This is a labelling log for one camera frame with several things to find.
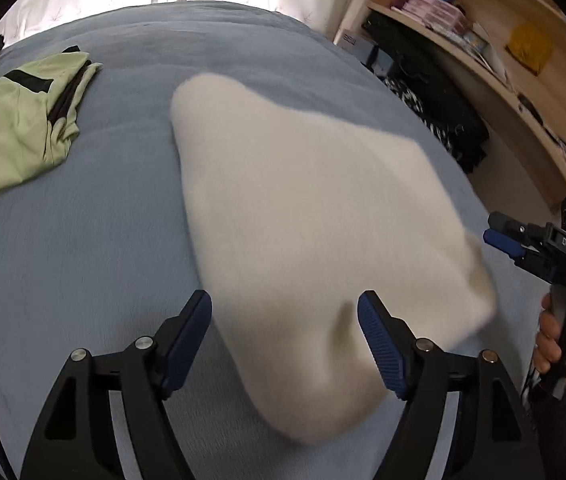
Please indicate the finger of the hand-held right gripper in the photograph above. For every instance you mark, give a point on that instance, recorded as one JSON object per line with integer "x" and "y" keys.
{"x": 505, "y": 245}
{"x": 513, "y": 225}

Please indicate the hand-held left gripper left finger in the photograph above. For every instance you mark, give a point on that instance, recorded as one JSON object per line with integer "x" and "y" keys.
{"x": 190, "y": 340}

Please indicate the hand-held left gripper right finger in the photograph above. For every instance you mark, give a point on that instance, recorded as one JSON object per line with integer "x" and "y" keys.
{"x": 380, "y": 345}

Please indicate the cream fuzzy sweater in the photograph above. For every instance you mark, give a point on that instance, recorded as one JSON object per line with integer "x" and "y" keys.
{"x": 313, "y": 200}

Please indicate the person's right forearm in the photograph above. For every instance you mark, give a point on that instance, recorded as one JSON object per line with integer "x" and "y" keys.
{"x": 563, "y": 425}

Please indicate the small black shelf items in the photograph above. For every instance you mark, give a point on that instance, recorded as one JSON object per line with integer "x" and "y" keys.
{"x": 538, "y": 115}

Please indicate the blue bed blanket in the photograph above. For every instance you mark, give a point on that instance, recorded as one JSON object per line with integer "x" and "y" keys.
{"x": 88, "y": 260}

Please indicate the black bag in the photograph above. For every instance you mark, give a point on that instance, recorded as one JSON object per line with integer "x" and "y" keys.
{"x": 438, "y": 95}

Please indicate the black white patterned cloth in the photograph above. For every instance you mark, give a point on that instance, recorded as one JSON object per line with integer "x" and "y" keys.
{"x": 413, "y": 102}

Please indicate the yellow bag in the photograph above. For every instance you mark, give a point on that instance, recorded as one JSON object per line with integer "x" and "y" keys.
{"x": 530, "y": 47}

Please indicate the stack of papers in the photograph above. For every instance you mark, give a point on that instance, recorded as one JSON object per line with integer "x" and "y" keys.
{"x": 485, "y": 47}

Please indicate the stack of pink boxes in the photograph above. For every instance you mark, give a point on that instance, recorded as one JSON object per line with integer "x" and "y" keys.
{"x": 438, "y": 12}

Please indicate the blue white cardboard box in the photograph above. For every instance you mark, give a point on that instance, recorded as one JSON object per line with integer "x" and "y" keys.
{"x": 363, "y": 47}

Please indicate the light green black-striped garment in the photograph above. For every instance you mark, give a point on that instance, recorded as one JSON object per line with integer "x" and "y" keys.
{"x": 8, "y": 125}

